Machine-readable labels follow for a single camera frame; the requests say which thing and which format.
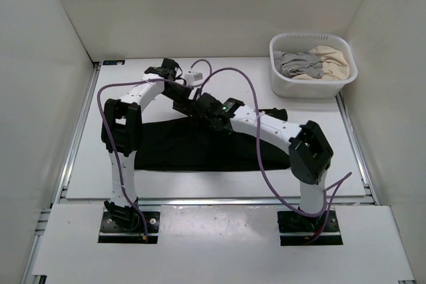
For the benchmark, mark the grey garment in basket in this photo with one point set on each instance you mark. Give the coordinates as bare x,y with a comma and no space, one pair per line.
293,64

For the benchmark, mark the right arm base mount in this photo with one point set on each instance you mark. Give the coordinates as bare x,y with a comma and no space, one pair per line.
297,230

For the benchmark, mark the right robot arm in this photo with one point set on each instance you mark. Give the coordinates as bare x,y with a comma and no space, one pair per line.
309,151

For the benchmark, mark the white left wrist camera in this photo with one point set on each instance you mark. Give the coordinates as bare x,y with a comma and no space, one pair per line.
193,79

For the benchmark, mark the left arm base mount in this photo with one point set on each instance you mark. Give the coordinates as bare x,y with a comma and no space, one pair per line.
129,230

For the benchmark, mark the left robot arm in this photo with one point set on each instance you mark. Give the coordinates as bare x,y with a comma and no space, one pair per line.
121,106

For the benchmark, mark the small dark label sticker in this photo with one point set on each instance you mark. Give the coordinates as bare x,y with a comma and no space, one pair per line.
113,62

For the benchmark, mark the beige garment in basket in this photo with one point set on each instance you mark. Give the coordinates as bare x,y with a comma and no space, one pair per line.
334,65

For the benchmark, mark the black trousers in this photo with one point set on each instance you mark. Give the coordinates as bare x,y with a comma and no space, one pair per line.
188,145

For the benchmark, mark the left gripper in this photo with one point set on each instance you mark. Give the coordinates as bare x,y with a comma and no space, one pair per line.
185,105

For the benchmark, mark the white plastic laundry basket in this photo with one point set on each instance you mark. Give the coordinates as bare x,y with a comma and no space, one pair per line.
302,43

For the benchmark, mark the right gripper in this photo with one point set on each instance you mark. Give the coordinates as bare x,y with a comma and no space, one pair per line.
206,121

